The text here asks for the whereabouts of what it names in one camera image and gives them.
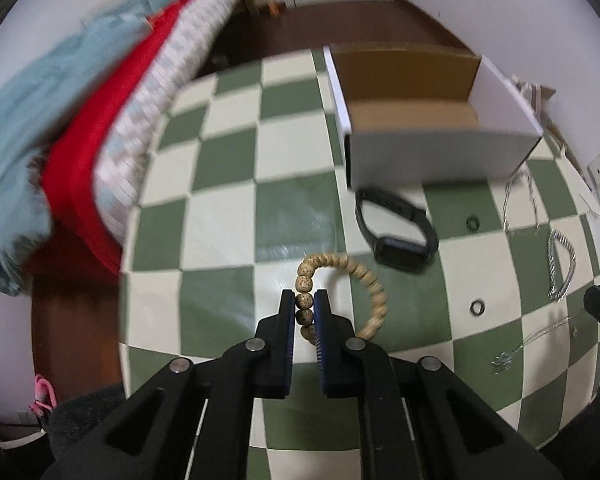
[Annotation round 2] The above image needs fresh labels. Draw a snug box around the wooden bead bracelet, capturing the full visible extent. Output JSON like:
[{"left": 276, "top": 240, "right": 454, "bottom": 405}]
[{"left": 294, "top": 252, "right": 386, "bottom": 347}]

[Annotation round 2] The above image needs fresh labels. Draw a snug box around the thick silver curb chain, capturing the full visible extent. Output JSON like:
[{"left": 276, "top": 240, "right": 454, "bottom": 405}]
[{"left": 546, "top": 228, "right": 579, "bottom": 304}]

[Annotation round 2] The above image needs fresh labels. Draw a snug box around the silver pendant necklace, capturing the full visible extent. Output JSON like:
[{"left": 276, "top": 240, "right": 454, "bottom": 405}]
[{"left": 490, "top": 309, "right": 589, "bottom": 376}]

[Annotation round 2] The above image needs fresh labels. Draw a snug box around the black ring silver inside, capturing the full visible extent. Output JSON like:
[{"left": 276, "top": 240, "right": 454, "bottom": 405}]
[{"left": 469, "top": 298, "right": 486, "bottom": 316}]

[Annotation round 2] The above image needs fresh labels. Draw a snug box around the black smart watch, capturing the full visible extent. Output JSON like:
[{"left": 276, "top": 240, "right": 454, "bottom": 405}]
[{"left": 354, "top": 186, "right": 439, "bottom": 273}]

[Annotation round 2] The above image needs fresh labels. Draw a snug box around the thin silver chain necklace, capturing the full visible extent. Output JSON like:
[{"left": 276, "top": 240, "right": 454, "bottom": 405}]
[{"left": 500, "top": 169, "right": 542, "bottom": 239}]

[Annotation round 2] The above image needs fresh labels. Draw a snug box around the green white checkered tablecloth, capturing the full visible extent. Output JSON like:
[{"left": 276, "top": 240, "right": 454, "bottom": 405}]
[{"left": 116, "top": 49, "right": 600, "bottom": 480}]

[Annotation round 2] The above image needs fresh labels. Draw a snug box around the white patterned cloth bag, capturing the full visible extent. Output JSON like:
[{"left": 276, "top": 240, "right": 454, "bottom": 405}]
[{"left": 510, "top": 75, "right": 556, "bottom": 127}]

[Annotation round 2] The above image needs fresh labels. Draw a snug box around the red bed sheet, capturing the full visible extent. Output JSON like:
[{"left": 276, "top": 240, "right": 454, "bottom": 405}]
[{"left": 40, "top": 0, "right": 242, "bottom": 276}]

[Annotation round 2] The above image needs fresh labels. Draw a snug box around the grey white checkered quilt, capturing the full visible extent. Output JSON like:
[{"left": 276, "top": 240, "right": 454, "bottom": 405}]
[{"left": 92, "top": 0, "right": 239, "bottom": 244}]

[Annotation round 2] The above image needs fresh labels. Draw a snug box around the pink object on floor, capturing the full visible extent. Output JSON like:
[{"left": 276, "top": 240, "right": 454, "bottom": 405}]
[{"left": 30, "top": 374, "right": 57, "bottom": 419}]

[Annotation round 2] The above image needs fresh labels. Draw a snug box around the white cardboard box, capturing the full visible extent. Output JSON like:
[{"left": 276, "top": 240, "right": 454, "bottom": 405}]
[{"left": 323, "top": 44, "right": 543, "bottom": 191}]

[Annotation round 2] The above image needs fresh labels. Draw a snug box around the orange bottle on floor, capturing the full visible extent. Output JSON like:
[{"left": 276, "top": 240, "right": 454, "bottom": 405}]
[{"left": 268, "top": 0, "right": 280, "bottom": 18}]

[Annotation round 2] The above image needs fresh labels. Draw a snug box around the light blue blanket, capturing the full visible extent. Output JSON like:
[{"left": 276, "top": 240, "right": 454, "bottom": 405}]
[{"left": 0, "top": 0, "right": 176, "bottom": 296}]

